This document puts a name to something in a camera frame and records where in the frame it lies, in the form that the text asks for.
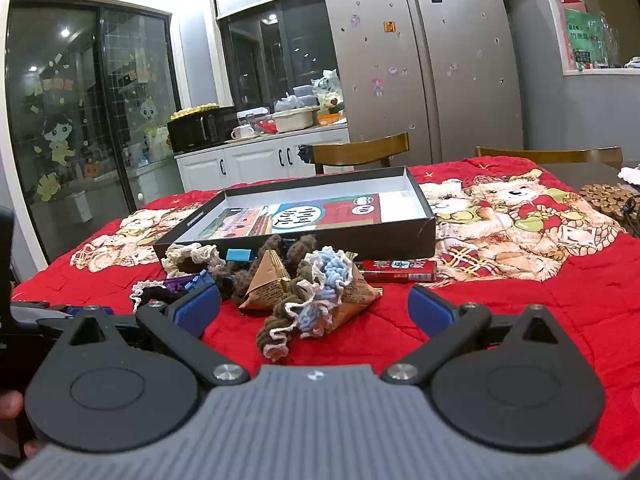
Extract black microwave oven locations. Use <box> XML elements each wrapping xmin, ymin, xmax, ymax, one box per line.
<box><xmin>167</xmin><ymin>106</ymin><xmax>239</xmax><ymax>154</ymax></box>

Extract white kitchen cabinet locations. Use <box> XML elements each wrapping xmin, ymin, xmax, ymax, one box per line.
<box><xmin>175</xmin><ymin>122</ymin><xmax>350</xmax><ymax>192</ymax></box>

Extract wooden chair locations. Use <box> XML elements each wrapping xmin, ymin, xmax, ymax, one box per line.
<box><xmin>475</xmin><ymin>146</ymin><xmax>623</xmax><ymax>169</ymax></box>
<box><xmin>298</xmin><ymin>132</ymin><xmax>410</xmax><ymax>176</ymax></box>

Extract colourful book in box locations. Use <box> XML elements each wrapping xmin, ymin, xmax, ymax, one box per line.
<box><xmin>196</xmin><ymin>194</ymin><xmax>382</xmax><ymax>240</ymax></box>

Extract green poster on shelf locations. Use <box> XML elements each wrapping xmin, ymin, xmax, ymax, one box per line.
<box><xmin>564</xmin><ymin>9</ymin><xmax>608</xmax><ymax>70</ymax></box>

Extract glass sliding door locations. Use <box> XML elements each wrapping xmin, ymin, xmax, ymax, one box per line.
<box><xmin>4</xmin><ymin>0</ymin><xmax>183</xmax><ymax>261</ymax></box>

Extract silver double door refrigerator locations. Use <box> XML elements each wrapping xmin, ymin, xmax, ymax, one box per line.
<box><xmin>324</xmin><ymin>0</ymin><xmax>524</xmax><ymax>166</ymax></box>

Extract blue white crochet scrunchie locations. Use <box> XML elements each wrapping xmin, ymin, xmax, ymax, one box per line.
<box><xmin>297</xmin><ymin>246</ymin><xmax>354</xmax><ymax>337</ymax></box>

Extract cream crochet scrunchie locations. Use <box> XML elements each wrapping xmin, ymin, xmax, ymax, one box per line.
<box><xmin>160</xmin><ymin>243</ymin><xmax>227</xmax><ymax>278</ymax></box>

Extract purple tube packet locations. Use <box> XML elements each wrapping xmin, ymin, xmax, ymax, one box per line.
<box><xmin>163</xmin><ymin>274</ymin><xmax>200</xmax><ymax>292</ymax></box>

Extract beige plastic basin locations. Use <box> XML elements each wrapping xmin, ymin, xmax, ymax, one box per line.
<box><xmin>272</xmin><ymin>106</ymin><xmax>316</xmax><ymax>133</ymax></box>

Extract brown white crochet scrunchie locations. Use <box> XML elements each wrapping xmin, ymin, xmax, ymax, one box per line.
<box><xmin>256</xmin><ymin>278</ymin><xmax>322</xmax><ymax>362</ymax></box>

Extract red snack bar packet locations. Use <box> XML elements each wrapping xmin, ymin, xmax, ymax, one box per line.
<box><xmin>356</xmin><ymin>259</ymin><xmax>437</xmax><ymax>283</ymax></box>

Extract white mug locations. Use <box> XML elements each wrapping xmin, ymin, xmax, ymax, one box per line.
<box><xmin>231</xmin><ymin>125</ymin><xmax>256</xmax><ymax>141</ymax></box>

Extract person's left hand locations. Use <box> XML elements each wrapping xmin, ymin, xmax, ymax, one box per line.
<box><xmin>0</xmin><ymin>390</ymin><xmax>40</xmax><ymax>458</ymax></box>

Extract blue binder clip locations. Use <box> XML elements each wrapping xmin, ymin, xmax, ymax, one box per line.
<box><xmin>184</xmin><ymin>270</ymin><xmax>215</xmax><ymax>292</ymax></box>

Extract brown fuzzy hair claw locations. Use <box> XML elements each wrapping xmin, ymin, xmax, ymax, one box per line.
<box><xmin>215</xmin><ymin>234</ymin><xmax>317</xmax><ymax>312</ymax></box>

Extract brown triangular snack packet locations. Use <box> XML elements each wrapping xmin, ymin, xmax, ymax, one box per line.
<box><xmin>239</xmin><ymin>249</ymin><xmax>291</xmax><ymax>315</ymax></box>

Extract red teddy bear blanket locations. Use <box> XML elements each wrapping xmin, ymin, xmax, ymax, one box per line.
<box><xmin>13</xmin><ymin>157</ymin><xmax>639</xmax><ymax>468</ymax></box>

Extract wooden bead coaster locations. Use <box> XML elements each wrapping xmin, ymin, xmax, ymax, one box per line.
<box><xmin>579</xmin><ymin>183</ymin><xmax>632</xmax><ymax>220</ymax></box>

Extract black shallow cardboard box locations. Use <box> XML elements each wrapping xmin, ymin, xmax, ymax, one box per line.
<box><xmin>154</xmin><ymin>167</ymin><xmax>436</xmax><ymax>260</ymax></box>

